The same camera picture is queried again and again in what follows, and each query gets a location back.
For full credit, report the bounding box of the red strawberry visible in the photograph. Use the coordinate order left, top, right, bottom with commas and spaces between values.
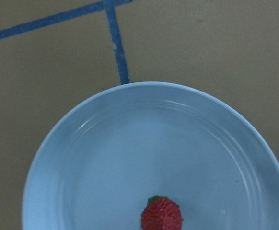
140, 195, 184, 230

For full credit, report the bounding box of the blue plate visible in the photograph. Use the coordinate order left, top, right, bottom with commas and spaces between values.
22, 82, 279, 230

